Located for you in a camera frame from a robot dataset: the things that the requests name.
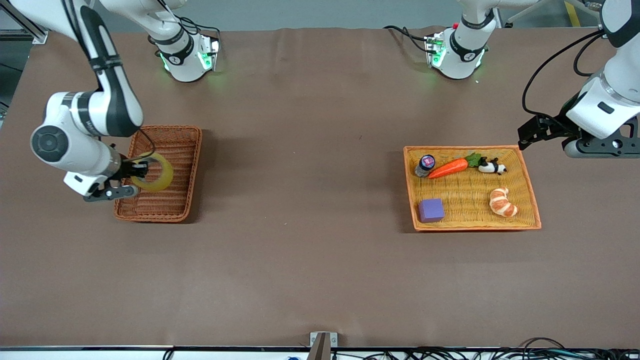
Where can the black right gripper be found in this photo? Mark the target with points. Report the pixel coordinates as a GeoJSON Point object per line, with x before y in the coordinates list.
{"type": "Point", "coordinates": [127, 169]}

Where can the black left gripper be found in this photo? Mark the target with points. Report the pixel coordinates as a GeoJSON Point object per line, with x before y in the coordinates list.
{"type": "Point", "coordinates": [559, 125]}

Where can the yellow tape roll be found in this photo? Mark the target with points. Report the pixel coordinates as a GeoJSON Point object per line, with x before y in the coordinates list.
{"type": "Point", "coordinates": [167, 175]}

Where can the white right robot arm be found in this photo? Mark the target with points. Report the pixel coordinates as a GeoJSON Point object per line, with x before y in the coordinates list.
{"type": "Point", "coordinates": [110, 100]}

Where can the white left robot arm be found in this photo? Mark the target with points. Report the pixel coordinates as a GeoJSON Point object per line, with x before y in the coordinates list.
{"type": "Point", "coordinates": [615, 100]}

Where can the brown wicker basket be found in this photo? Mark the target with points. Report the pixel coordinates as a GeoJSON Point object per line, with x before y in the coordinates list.
{"type": "Point", "coordinates": [175, 200]}

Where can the orange wicker tray basket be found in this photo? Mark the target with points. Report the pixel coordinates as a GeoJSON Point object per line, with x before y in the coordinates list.
{"type": "Point", "coordinates": [465, 200]}

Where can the black white panda toy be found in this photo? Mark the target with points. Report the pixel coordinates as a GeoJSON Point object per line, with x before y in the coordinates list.
{"type": "Point", "coordinates": [492, 167]}

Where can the toy croissant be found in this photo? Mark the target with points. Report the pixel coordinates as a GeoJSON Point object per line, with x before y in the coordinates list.
{"type": "Point", "coordinates": [502, 205]}

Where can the orange toy carrot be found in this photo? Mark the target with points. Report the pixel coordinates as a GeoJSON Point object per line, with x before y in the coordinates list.
{"type": "Point", "coordinates": [450, 167]}

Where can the small dark-lidded jar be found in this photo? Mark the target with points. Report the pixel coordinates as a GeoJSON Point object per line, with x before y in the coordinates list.
{"type": "Point", "coordinates": [426, 164]}

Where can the purple cube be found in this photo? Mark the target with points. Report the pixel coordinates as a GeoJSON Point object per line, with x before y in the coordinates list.
{"type": "Point", "coordinates": [431, 210]}

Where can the metal table edge bracket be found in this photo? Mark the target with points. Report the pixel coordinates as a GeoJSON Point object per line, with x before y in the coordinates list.
{"type": "Point", "coordinates": [324, 345]}

